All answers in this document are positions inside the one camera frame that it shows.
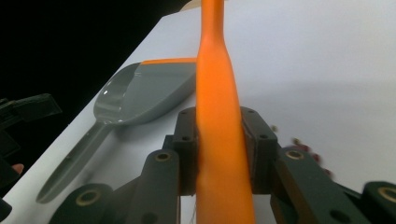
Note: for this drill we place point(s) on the wooden table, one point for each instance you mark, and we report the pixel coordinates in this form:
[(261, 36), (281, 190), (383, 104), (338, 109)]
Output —
[(193, 4)]

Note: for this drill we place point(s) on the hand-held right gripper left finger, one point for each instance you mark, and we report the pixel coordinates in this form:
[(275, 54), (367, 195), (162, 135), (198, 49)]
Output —
[(186, 143)]

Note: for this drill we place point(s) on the grey dustpan with orange edge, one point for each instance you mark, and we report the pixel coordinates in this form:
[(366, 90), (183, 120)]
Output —
[(149, 90)]

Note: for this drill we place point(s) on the red beans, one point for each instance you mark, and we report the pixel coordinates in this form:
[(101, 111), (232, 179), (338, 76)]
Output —
[(306, 149)]

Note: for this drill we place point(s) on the orange brush with grey bristles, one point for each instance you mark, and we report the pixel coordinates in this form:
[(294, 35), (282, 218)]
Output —
[(218, 124)]

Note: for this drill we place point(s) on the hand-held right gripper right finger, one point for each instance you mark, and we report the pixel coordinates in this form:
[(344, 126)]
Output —
[(260, 146)]

